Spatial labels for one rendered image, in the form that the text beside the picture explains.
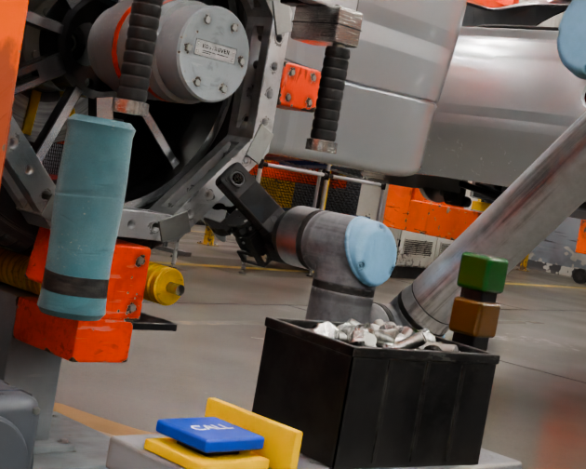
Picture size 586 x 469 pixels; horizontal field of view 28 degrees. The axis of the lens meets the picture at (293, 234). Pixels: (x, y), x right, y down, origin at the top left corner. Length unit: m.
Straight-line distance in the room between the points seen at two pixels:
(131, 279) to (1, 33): 0.67
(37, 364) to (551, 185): 0.82
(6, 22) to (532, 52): 3.11
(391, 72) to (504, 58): 1.87
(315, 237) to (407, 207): 4.30
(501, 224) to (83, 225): 0.56
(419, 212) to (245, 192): 4.18
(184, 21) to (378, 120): 0.80
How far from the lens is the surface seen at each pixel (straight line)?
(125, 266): 1.69
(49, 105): 1.90
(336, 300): 1.62
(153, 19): 1.41
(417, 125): 2.36
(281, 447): 1.05
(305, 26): 1.67
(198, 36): 1.56
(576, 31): 1.40
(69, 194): 1.51
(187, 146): 1.90
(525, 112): 4.03
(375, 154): 2.27
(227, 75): 1.59
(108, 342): 1.70
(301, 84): 1.90
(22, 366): 1.83
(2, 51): 1.12
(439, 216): 5.81
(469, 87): 4.17
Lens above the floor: 0.71
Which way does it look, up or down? 3 degrees down
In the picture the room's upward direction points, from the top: 10 degrees clockwise
